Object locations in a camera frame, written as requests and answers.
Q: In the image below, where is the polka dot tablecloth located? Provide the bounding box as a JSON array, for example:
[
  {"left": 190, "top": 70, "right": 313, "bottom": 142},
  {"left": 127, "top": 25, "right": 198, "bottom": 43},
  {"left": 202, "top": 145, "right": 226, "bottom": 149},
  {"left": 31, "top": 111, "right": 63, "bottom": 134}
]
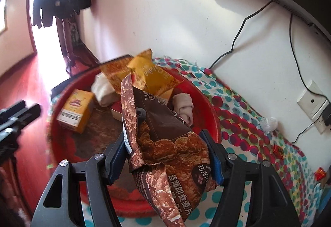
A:
[{"left": 50, "top": 56, "right": 331, "bottom": 227}]

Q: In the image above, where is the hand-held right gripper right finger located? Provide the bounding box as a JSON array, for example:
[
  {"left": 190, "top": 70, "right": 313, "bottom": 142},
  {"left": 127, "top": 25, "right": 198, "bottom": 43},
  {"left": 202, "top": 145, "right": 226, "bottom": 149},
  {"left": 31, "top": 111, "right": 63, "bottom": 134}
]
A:
[{"left": 199, "top": 129, "right": 302, "bottom": 227}]

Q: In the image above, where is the red and white packet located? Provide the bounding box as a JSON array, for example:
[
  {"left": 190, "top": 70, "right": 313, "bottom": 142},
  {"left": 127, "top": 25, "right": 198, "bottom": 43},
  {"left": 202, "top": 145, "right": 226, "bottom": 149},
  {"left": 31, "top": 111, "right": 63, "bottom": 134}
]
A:
[{"left": 110, "top": 100, "right": 125, "bottom": 122}]

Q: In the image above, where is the grey power cable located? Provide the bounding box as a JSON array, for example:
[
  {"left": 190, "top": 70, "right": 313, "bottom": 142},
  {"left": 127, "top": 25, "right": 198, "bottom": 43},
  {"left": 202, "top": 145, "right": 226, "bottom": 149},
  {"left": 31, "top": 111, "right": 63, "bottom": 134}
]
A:
[{"left": 292, "top": 123, "right": 321, "bottom": 144}]

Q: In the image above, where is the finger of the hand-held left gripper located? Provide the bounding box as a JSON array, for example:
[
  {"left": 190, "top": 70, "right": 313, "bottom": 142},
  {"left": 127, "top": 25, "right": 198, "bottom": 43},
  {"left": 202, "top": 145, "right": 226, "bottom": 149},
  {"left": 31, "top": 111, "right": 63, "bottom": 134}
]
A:
[
  {"left": 0, "top": 99, "right": 28, "bottom": 120},
  {"left": 0, "top": 103, "right": 42, "bottom": 137}
]

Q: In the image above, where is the clear crumpled plastic wrap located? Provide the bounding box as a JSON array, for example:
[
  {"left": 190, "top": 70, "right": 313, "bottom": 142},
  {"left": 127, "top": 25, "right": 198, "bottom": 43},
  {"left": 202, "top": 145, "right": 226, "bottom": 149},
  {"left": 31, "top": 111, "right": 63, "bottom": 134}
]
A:
[{"left": 262, "top": 117, "right": 279, "bottom": 132}]

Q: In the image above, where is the red plastic basin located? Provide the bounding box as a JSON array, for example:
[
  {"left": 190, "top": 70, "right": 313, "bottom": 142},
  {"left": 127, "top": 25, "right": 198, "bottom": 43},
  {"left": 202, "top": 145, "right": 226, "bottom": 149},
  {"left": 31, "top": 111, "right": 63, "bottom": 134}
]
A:
[{"left": 47, "top": 62, "right": 222, "bottom": 220}]

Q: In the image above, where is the yellow carton box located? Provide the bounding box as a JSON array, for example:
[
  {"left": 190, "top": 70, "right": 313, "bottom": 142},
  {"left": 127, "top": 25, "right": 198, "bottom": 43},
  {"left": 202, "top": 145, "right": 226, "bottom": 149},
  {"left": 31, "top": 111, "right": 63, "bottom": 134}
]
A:
[{"left": 56, "top": 89, "right": 95, "bottom": 134}]

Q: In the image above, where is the black power plug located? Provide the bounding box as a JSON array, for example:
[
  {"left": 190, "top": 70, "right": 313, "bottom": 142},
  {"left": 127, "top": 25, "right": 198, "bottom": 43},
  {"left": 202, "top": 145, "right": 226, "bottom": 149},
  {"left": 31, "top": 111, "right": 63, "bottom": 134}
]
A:
[{"left": 321, "top": 102, "right": 331, "bottom": 127}]

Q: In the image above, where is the brown snack bag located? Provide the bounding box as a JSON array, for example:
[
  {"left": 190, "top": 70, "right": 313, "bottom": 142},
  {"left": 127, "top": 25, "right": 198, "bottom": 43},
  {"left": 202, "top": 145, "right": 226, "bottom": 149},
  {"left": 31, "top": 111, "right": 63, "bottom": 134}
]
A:
[{"left": 120, "top": 73, "right": 219, "bottom": 227}]

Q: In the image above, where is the thin black cable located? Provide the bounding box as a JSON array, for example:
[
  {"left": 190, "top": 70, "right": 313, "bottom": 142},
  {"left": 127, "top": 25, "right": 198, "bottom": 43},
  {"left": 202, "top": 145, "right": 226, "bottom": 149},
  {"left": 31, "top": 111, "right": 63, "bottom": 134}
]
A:
[{"left": 207, "top": 0, "right": 274, "bottom": 70}]

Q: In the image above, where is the black monitor cable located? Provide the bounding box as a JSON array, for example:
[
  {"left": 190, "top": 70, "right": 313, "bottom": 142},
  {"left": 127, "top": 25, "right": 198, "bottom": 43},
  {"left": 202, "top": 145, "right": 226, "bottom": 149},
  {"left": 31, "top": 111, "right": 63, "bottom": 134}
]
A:
[{"left": 289, "top": 13, "right": 324, "bottom": 96}]

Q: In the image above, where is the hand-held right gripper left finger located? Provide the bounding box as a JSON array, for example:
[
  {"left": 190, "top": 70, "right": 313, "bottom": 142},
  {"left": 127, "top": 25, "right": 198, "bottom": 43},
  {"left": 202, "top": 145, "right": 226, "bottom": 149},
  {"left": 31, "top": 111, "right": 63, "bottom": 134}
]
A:
[{"left": 30, "top": 133, "right": 130, "bottom": 227}]

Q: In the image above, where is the dark wooden furniture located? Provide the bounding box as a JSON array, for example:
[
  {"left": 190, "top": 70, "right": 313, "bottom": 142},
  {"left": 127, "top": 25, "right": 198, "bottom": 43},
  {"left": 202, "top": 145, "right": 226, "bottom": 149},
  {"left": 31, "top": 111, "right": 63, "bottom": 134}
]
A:
[{"left": 55, "top": 13, "right": 102, "bottom": 74}]

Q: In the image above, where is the orange snack packet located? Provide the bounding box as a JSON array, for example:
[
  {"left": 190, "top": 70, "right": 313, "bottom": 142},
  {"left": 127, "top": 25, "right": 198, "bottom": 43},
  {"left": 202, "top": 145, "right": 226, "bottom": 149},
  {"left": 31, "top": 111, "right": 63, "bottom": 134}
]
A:
[{"left": 127, "top": 48, "right": 185, "bottom": 100}]

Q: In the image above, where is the brown patterned snack packet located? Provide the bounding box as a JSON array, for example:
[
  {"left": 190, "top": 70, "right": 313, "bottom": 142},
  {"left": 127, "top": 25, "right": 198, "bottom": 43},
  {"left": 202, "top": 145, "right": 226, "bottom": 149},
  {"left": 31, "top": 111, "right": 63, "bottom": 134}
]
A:
[{"left": 100, "top": 57, "right": 135, "bottom": 91}]

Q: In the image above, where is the white sock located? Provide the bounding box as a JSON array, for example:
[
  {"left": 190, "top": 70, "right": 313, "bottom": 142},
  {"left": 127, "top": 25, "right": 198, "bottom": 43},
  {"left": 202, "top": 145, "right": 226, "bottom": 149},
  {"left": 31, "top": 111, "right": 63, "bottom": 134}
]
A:
[{"left": 90, "top": 73, "right": 122, "bottom": 108}]

